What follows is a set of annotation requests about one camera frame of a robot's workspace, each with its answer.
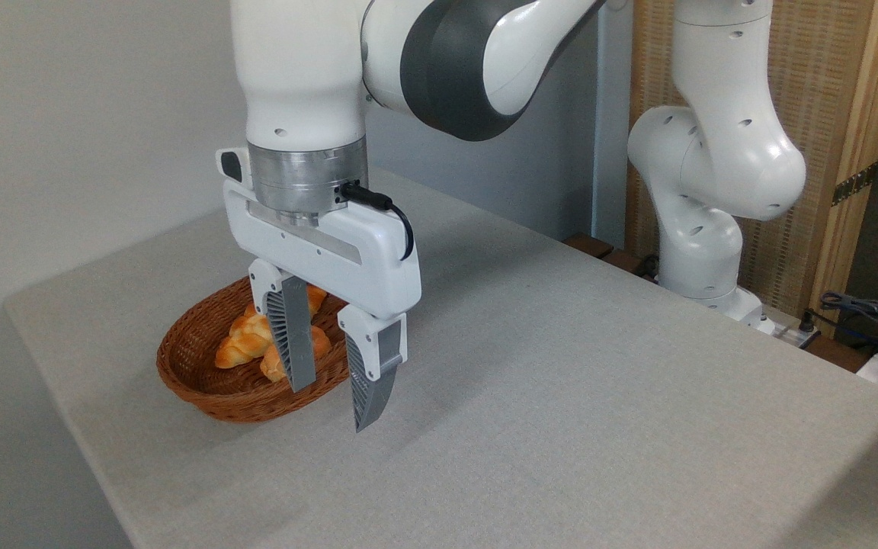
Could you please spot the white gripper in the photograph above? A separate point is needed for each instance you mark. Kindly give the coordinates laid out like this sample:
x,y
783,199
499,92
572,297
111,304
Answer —
x,y
325,248

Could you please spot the long braided bread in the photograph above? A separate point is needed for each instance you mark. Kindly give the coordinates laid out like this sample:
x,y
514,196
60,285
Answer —
x,y
245,339

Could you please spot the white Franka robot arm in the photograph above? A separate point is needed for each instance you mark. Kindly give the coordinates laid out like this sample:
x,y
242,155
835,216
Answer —
x,y
713,152

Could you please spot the small braided bread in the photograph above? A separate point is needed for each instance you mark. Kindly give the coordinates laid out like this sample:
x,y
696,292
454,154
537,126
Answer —
x,y
273,364

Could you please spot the brown wicker basket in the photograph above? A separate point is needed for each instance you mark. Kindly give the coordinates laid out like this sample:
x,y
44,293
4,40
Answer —
x,y
203,381

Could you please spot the white power strip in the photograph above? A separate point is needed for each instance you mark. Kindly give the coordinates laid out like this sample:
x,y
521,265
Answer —
x,y
789,333

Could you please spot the metal screen hinge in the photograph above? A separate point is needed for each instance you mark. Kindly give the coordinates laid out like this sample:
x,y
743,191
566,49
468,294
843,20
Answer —
x,y
854,184

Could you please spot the wooden woven folding screen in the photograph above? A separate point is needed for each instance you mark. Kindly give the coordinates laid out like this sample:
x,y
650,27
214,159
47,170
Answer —
x,y
828,76

